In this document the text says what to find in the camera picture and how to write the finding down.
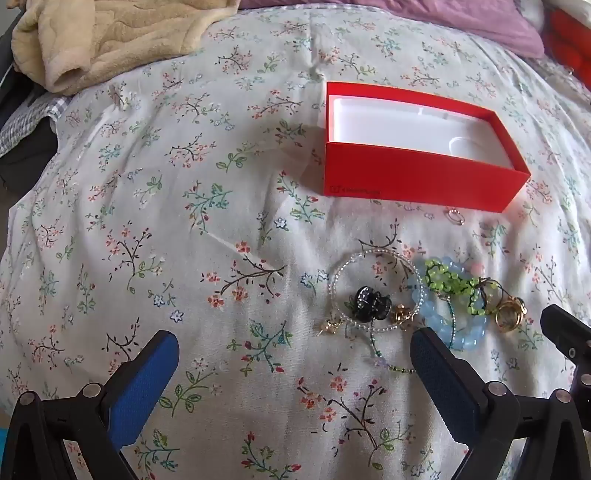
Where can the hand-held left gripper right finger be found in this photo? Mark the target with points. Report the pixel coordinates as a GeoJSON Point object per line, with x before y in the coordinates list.
{"type": "Point", "coordinates": [443, 383]}

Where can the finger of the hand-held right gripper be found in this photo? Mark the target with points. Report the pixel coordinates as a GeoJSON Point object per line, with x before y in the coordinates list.
{"type": "Point", "coordinates": [565, 332]}

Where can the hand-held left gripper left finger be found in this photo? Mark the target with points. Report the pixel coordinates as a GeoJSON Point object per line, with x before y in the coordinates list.
{"type": "Point", "coordinates": [138, 383]}

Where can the gold flower earring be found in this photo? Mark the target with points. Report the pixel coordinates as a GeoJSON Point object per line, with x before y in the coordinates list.
{"type": "Point", "coordinates": [401, 315]}

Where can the black hair claw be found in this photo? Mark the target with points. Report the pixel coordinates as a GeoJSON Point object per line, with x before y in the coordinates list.
{"type": "Point", "coordinates": [369, 302]}

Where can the gold stud earring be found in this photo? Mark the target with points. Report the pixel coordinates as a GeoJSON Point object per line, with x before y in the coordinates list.
{"type": "Point", "coordinates": [328, 327]}

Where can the red cardboard box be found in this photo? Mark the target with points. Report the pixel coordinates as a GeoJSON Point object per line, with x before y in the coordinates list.
{"type": "Point", "coordinates": [415, 177]}

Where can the floral bedsheet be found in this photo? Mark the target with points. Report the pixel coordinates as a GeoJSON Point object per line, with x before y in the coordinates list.
{"type": "Point", "coordinates": [184, 230]}

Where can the dark cloth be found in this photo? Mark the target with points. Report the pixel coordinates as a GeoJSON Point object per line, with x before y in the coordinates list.
{"type": "Point", "coordinates": [18, 161]}

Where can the grey checked cloth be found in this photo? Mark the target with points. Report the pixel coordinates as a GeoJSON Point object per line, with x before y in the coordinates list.
{"type": "Point", "coordinates": [27, 120]}

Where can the red fabric item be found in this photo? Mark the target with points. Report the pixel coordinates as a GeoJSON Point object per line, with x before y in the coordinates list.
{"type": "Point", "coordinates": [570, 37]}

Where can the beige fleece blanket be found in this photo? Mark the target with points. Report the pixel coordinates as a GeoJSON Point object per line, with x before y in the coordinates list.
{"type": "Point", "coordinates": [115, 37]}

